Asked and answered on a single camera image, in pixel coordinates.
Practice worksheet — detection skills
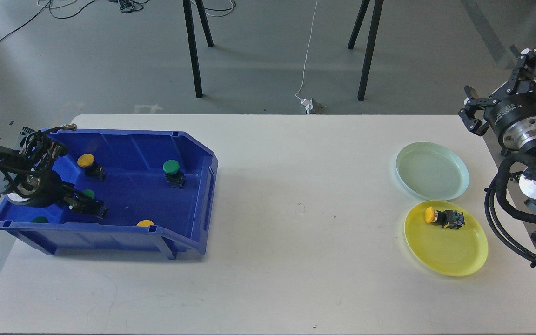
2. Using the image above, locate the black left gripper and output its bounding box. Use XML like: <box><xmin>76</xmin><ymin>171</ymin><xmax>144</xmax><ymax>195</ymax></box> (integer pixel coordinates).
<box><xmin>7</xmin><ymin>170</ymin><xmax>107</xmax><ymax>219</ymax></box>

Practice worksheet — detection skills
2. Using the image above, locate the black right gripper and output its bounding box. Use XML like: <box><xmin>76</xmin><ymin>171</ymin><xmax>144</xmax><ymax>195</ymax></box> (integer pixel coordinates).
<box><xmin>458</xmin><ymin>45</ymin><xmax>536</xmax><ymax>150</ymax></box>

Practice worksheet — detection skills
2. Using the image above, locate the green button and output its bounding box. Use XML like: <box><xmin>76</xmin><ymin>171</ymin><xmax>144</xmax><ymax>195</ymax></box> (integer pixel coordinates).
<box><xmin>81</xmin><ymin>189</ymin><xmax>108</xmax><ymax>219</ymax></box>
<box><xmin>162</xmin><ymin>160</ymin><xmax>187</xmax><ymax>189</ymax></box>

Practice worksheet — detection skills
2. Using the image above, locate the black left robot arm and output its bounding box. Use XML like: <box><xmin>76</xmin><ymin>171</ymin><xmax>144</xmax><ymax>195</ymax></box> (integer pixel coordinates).
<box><xmin>0</xmin><ymin>124</ymin><xmax>108</xmax><ymax>218</ymax></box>

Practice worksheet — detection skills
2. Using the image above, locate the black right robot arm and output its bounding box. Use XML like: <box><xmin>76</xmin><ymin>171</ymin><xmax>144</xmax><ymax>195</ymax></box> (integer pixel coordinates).
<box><xmin>458</xmin><ymin>45</ymin><xmax>536</xmax><ymax>241</ymax></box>

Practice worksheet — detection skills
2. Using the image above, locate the green button bin corner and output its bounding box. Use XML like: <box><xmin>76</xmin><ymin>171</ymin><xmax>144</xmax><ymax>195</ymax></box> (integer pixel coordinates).
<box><xmin>31</xmin><ymin>216</ymin><xmax>49</xmax><ymax>223</ymax></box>

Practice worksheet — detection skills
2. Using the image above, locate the yellow button bin front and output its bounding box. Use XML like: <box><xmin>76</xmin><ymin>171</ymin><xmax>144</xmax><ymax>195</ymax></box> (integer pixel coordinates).
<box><xmin>136</xmin><ymin>219</ymin><xmax>154</xmax><ymax>227</ymax></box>

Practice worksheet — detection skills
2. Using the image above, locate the pale green plate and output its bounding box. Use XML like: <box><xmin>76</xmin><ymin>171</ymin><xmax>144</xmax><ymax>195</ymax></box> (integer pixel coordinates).
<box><xmin>394</xmin><ymin>141</ymin><xmax>470</xmax><ymax>201</ymax></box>

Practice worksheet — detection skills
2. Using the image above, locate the yellow plate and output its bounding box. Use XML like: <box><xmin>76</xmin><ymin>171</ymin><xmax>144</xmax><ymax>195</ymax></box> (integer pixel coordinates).
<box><xmin>403</xmin><ymin>200</ymin><xmax>489</xmax><ymax>276</ymax></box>

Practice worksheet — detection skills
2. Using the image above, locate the blue plastic bin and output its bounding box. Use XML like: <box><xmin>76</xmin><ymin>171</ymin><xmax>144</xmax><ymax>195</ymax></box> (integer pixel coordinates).
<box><xmin>0</xmin><ymin>129</ymin><xmax>218</xmax><ymax>259</ymax></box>

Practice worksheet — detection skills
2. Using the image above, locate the black tripod leg right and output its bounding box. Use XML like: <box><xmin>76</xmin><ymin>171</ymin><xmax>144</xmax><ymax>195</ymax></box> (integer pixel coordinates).
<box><xmin>348</xmin><ymin>0</ymin><xmax>384</xmax><ymax>101</ymax></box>

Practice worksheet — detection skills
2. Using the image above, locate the black tripod leg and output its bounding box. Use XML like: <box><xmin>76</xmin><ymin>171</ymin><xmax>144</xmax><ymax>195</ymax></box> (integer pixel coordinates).
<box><xmin>182</xmin><ymin>0</ymin><xmax>214</xmax><ymax>98</ymax></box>
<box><xmin>348</xmin><ymin>0</ymin><xmax>384</xmax><ymax>101</ymax></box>

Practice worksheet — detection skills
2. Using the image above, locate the white power plug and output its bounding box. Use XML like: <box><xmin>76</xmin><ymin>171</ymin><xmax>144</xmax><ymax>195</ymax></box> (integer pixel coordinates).
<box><xmin>301</xmin><ymin>98</ymin><xmax>327</xmax><ymax>115</ymax></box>

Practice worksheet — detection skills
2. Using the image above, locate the black tripod leg left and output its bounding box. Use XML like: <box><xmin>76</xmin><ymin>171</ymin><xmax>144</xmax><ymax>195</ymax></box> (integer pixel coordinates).
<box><xmin>182</xmin><ymin>0</ymin><xmax>214</xmax><ymax>98</ymax></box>

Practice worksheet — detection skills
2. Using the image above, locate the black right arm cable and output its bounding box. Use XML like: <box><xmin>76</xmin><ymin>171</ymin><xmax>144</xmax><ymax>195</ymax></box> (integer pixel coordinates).
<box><xmin>484</xmin><ymin>156</ymin><xmax>536</xmax><ymax>278</ymax></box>

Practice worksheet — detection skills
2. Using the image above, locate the black floor cable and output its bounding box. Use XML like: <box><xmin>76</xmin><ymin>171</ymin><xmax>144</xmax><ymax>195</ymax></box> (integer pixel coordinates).
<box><xmin>0</xmin><ymin>0</ymin><xmax>101</xmax><ymax>78</ymax></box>

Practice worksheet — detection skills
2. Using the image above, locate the white cable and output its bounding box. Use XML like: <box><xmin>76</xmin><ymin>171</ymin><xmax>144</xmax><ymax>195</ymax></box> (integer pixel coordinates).
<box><xmin>295</xmin><ymin>0</ymin><xmax>319</xmax><ymax>100</ymax></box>

